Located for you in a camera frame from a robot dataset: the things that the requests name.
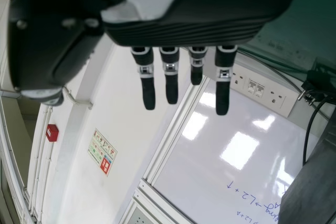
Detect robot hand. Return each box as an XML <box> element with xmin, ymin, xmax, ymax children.
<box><xmin>7</xmin><ymin>0</ymin><xmax>311</xmax><ymax>116</ymax></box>

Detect red fire alarm box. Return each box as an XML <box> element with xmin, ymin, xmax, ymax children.
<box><xmin>45</xmin><ymin>123</ymin><xmax>60</xmax><ymax>143</ymax></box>

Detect safety sign sticker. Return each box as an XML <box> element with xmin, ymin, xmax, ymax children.
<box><xmin>87</xmin><ymin>128</ymin><xmax>118</xmax><ymax>177</ymax></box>

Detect white conduit pipes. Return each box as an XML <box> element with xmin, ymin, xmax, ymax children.
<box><xmin>26</xmin><ymin>104</ymin><xmax>55</xmax><ymax>222</ymax></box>

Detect white socket strip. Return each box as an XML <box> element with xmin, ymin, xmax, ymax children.
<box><xmin>202</xmin><ymin>60</ymin><xmax>302</xmax><ymax>118</ymax></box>

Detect white whiteboard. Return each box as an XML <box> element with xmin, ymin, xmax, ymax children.
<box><xmin>143</xmin><ymin>77</ymin><xmax>326</xmax><ymax>224</ymax></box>

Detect black plug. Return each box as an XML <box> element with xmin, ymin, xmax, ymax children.
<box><xmin>298</xmin><ymin>68</ymin><xmax>336</xmax><ymax>104</ymax></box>

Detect grey metal cabinet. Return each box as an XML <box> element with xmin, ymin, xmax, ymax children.
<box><xmin>278</xmin><ymin>111</ymin><xmax>336</xmax><ymax>224</ymax></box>

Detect black cable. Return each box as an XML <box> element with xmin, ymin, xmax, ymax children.
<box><xmin>302</xmin><ymin>95</ymin><xmax>336</xmax><ymax>167</ymax></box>

